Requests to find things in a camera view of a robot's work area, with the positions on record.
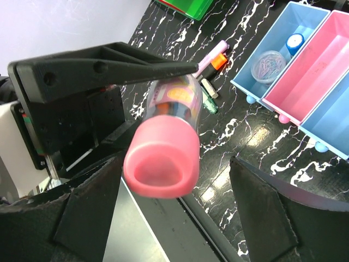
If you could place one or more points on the green translucent file folder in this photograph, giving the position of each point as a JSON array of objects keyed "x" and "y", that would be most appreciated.
[{"x": 194, "y": 9}]

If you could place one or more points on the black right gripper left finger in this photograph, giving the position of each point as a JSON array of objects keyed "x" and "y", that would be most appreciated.
[{"x": 68, "y": 223}]

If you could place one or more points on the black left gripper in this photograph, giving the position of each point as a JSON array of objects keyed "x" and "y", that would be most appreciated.
[{"x": 72, "y": 98}]

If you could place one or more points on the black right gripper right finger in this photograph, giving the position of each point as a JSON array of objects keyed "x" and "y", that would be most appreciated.
[{"x": 282, "y": 222}]

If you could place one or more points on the pink plastic bin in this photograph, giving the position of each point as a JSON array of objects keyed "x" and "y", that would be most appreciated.
[{"x": 313, "y": 73}]

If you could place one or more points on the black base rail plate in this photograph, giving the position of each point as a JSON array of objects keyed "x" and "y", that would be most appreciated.
[{"x": 184, "y": 230}]

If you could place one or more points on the pink eraser stick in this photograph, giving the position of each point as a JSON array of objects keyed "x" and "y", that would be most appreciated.
[{"x": 221, "y": 47}]

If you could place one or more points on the small white eraser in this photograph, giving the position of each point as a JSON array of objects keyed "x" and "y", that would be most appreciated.
[{"x": 209, "y": 88}]

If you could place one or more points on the clear jar of clips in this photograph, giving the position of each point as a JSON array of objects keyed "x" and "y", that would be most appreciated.
[{"x": 268, "y": 67}]

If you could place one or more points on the green highlighter pen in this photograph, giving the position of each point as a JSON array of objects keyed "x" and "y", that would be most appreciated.
[{"x": 210, "y": 105}]

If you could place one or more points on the black marble pattern mat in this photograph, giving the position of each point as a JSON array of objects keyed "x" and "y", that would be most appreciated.
[{"x": 248, "y": 131}]

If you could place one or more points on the light blue bin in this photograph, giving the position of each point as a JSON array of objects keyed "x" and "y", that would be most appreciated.
[
  {"x": 290, "y": 31},
  {"x": 328, "y": 123}
]

